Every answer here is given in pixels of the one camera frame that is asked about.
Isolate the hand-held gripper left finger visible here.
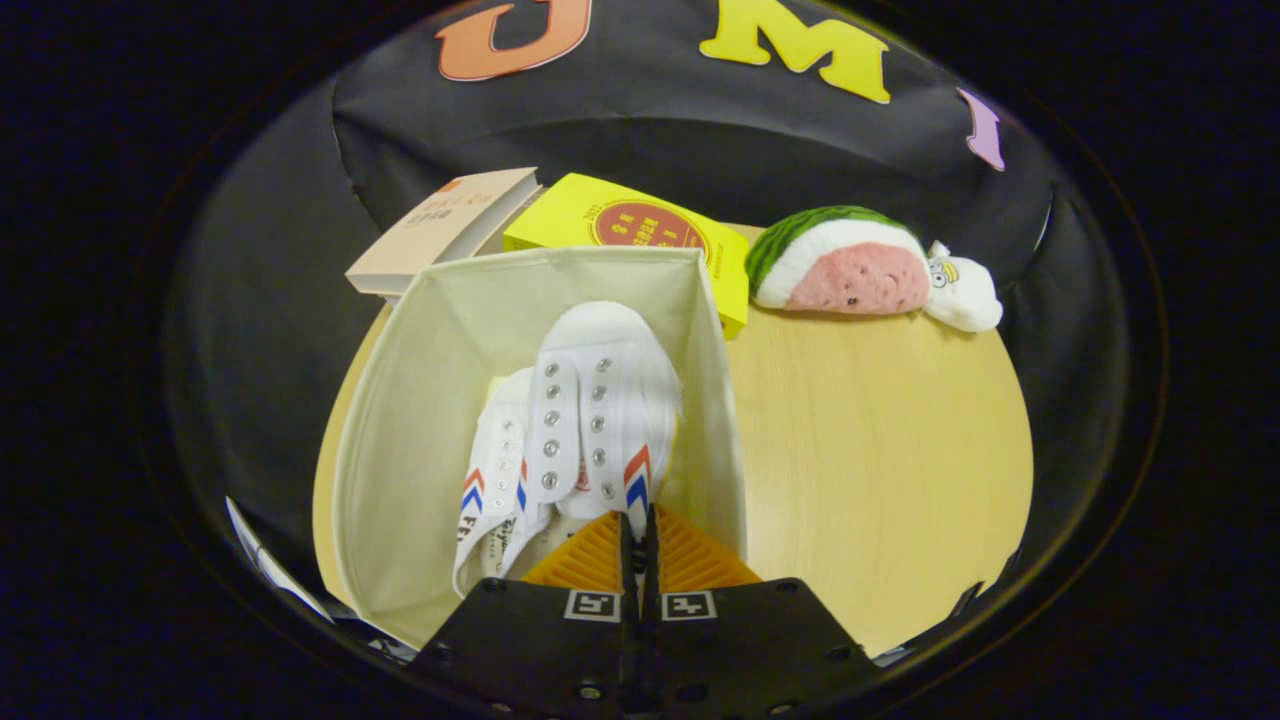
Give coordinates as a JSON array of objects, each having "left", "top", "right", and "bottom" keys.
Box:
[{"left": 413, "top": 508, "right": 643, "bottom": 717}]

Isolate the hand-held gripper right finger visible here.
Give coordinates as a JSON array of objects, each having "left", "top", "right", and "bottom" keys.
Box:
[{"left": 640, "top": 503, "right": 883, "bottom": 717}]

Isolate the white canvas shoe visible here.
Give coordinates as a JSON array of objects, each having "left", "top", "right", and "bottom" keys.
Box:
[
  {"left": 452, "top": 367, "right": 553, "bottom": 599},
  {"left": 526, "top": 300, "right": 684, "bottom": 543}
]

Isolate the cream fabric storage box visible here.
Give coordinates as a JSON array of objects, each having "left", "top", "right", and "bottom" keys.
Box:
[{"left": 330, "top": 246, "right": 750, "bottom": 651}]

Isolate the white flat device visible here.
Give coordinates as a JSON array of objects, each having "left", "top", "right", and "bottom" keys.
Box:
[{"left": 224, "top": 496, "right": 337, "bottom": 626}]

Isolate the watermelon slice plush toy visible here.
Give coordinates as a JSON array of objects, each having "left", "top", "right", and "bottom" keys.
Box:
[{"left": 745, "top": 205, "right": 932, "bottom": 317}]

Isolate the small white plush toy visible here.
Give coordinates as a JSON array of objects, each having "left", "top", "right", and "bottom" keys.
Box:
[{"left": 921, "top": 240, "right": 1005, "bottom": 334}]

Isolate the beige book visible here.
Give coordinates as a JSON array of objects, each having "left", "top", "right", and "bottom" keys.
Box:
[{"left": 345, "top": 167, "right": 542, "bottom": 300}]

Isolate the yellow book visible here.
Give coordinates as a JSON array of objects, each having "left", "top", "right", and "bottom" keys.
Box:
[{"left": 502, "top": 173, "right": 751, "bottom": 340}]

